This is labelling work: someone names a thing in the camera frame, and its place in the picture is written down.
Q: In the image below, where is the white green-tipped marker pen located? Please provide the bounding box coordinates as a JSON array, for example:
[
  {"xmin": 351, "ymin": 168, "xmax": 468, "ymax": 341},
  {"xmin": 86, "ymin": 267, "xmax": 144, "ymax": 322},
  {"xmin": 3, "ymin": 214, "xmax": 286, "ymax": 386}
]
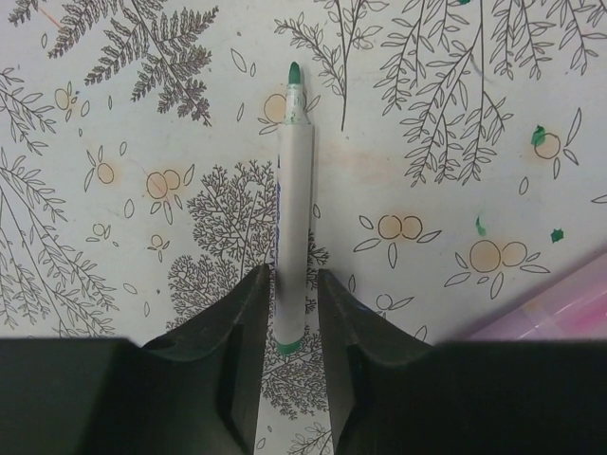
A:
[{"xmin": 273, "ymin": 62, "xmax": 314, "ymax": 355}]

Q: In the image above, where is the pink highlighter pen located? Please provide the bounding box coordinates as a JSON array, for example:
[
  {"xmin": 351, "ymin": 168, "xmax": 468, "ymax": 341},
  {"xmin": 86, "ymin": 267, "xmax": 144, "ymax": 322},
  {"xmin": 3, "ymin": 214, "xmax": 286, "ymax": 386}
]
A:
[{"xmin": 455, "ymin": 253, "xmax": 606, "ymax": 341}]

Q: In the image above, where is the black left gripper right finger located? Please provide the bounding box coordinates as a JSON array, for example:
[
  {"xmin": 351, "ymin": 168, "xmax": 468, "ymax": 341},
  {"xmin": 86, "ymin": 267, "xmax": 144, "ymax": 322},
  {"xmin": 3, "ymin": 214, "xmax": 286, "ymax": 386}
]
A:
[{"xmin": 317, "ymin": 269, "xmax": 606, "ymax": 454}]

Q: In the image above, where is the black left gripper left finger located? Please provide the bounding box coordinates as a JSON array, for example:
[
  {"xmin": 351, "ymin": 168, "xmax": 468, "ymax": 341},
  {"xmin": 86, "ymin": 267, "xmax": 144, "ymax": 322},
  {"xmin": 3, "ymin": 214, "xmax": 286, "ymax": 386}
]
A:
[{"xmin": 1, "ymin": 265, "xmax": 270, "ymax": 454}]

